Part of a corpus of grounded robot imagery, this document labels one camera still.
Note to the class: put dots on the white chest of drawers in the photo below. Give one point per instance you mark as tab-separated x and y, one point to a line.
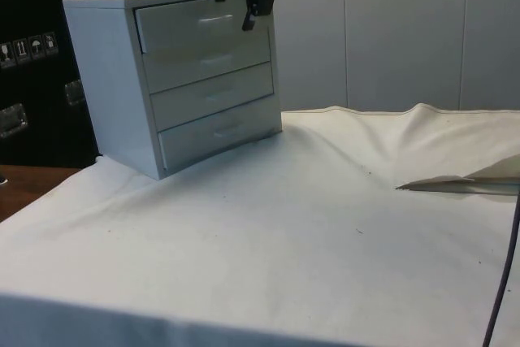
105	79

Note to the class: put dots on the pale locker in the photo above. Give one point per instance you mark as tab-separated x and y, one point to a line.
491	30

